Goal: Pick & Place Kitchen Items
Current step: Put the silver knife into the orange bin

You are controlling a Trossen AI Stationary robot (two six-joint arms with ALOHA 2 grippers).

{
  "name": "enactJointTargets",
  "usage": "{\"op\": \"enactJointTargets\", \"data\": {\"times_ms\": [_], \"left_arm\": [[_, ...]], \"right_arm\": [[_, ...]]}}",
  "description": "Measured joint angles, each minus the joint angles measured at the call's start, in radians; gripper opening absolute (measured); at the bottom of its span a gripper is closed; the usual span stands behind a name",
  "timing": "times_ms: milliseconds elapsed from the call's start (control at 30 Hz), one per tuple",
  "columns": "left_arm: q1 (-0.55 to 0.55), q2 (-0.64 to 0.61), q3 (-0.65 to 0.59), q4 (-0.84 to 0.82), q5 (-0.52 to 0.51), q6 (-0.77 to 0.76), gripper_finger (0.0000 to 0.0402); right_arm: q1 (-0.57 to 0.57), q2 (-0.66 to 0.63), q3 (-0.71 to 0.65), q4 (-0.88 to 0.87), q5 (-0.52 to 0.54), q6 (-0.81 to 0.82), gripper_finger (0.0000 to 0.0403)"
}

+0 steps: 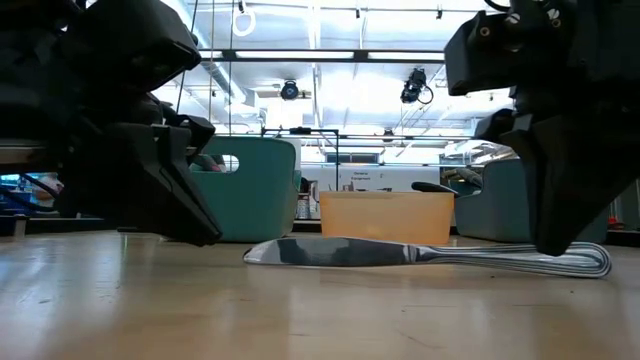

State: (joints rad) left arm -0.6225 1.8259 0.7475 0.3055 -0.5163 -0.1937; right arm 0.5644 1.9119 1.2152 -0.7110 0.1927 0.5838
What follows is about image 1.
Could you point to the teal plastic bin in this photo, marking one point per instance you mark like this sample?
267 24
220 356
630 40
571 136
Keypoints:
260 200

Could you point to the orange translucent plastic bin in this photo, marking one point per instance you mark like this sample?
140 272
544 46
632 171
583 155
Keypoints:
385 217

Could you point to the thin black metal stand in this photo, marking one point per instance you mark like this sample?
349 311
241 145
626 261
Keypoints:
300 130

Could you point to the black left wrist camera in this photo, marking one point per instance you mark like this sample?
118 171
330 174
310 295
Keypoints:
140 45

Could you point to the person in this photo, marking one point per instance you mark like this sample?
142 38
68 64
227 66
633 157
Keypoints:
50 186

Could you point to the white labelled cabinet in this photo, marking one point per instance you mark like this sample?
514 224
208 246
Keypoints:
370 177

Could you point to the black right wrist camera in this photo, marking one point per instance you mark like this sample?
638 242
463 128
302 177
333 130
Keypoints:
500 55

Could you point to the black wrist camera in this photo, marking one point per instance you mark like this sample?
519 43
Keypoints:
500 55
140 45

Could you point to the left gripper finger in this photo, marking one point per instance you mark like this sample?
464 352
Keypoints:
140 190
195 132

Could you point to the blue-grey plastic bin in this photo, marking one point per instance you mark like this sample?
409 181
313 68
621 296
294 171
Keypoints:
495 210

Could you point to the silver table knife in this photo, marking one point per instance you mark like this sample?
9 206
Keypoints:
350 251

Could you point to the black overhead frame beam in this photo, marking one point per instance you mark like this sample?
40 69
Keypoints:
300 55

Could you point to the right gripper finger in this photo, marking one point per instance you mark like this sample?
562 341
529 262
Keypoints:
575 180
500 127

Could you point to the black overhead camera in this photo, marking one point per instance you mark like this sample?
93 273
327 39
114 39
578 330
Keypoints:
289 90

